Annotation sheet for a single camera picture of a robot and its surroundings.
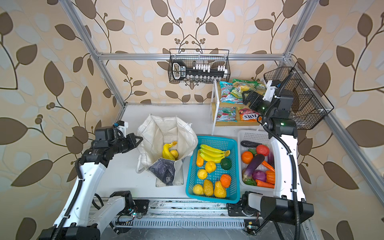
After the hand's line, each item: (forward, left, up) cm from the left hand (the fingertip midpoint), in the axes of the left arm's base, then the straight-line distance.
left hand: (142, 137), depth 74 cm
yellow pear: (-20, -40, -16) cm, 47 cm away
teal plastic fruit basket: (+7, -43, -17) cm, 46 cm away
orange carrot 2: (-6, -68, -18) cm, 71 cm away
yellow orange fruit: (-7, -36, -18) cm, 40 cm away
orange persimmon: (-15, -43, -16) cm, 48 cm away
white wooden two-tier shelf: (+14, -37, +11) cm, 41 cm away
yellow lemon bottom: (-19, -29, -18) cm, 39 cm away
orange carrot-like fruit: (-3, -30, -19) cm, 35 cm away
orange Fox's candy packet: (+21, -59, -4) cm, 63 cm away
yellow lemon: (+1, -14, -19) cm, 23 cm away
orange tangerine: (-2, -57, -16) cm, 59 cm away
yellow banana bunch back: (+1, -35, -18) cm, 40 cm away
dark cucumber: (+9, -60, -19) cm, 64 cm away
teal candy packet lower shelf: (+20, -45, -4) cm, 49 cm away
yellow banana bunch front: (0, -9, -16) cm, 19 cm away
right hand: (+12, -52, +17) cm, 57 cm away
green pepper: (-15, -56, -17) cm, 60 cm away
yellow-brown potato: (-18, -34, -19) cm, 43 cm away
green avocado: (-5, -45, -18) cm, 48 cm away
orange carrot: (-16, -61, -15) cm, 65 cm away
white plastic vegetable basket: (+12, -69, -16) cm, 72 cm away
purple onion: (-11, -62, -16) cm, 65 cm away
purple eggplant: (-4, -61, -17) cm, 63 cm away
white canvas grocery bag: (+11, -3, -10) cm, 15 cm away
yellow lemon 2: (-11, -31, -18) cm, 38 cm away
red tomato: (+4, -67, -16) cm, 69 cm away
